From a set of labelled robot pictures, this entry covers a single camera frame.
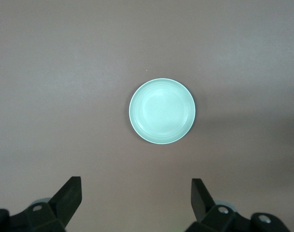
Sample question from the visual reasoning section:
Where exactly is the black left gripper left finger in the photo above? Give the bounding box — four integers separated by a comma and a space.
0, 176, 83, 232

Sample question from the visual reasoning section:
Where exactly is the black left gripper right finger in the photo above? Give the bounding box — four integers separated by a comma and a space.
191, 178, 289, 232

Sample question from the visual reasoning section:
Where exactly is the pale green round plate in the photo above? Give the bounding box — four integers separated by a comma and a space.
128, 78, 196, 145

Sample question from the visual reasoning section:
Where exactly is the brown table mat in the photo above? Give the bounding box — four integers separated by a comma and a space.
0, 0, 294, 232

